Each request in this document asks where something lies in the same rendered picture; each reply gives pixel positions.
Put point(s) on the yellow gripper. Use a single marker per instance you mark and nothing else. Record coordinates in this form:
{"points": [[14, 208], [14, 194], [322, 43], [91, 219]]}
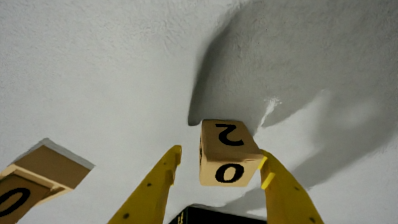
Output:
{"points": [[287, 202]]}

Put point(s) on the brown cube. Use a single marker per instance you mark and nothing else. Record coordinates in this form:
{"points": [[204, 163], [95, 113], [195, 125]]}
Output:
{"points": [[228, 154], [18, 196]]}

